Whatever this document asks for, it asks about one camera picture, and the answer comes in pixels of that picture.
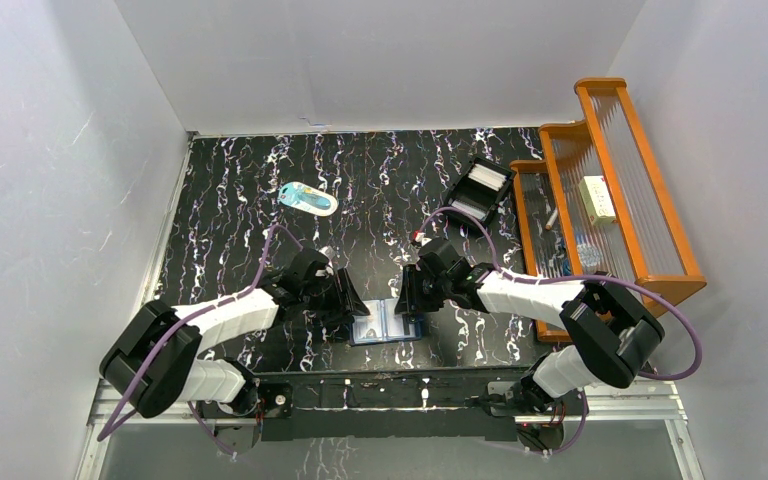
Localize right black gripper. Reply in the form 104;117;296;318
394;263;452;314

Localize blue leather card holder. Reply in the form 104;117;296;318
349;298;425;346

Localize black card box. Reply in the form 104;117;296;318
443;157;515;229

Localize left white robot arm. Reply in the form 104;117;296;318
99;248;370;418

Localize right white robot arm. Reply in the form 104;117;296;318
395;238;665;414

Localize silver cards in box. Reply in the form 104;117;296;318
451;200;487;220

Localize white cards stack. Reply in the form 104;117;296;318
467;162;508;192

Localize teal oval blister pack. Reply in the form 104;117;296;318
278;181;338;217

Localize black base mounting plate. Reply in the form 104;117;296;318
196;366;584;446

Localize small stick on rack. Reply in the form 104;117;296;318
544;208;559;230

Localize blue items on rack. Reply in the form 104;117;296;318
560;232;606;276

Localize orange wooden tiered rack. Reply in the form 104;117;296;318
508;78;708;344

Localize white box on rack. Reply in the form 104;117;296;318
578;175;617;226

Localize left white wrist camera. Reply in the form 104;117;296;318
316;246;336;277

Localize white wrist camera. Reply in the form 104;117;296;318
316;246;336;277
410;231;428;248

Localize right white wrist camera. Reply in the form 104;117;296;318
410;231;428;248

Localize aluminium frame rail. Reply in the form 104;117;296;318
75;374;690;480

